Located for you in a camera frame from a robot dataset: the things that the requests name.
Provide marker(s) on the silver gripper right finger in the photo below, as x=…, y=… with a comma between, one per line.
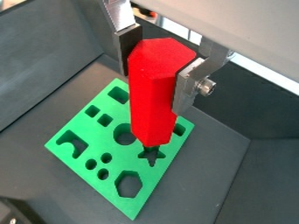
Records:
x=193, y=79

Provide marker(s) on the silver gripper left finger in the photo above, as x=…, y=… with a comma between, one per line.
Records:
x=127, y=32

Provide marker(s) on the red hexagonal prism block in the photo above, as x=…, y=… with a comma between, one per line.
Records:
x=154, y=63

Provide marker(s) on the green foam shape-sorter board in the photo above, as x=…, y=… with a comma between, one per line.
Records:
x=97, y=146

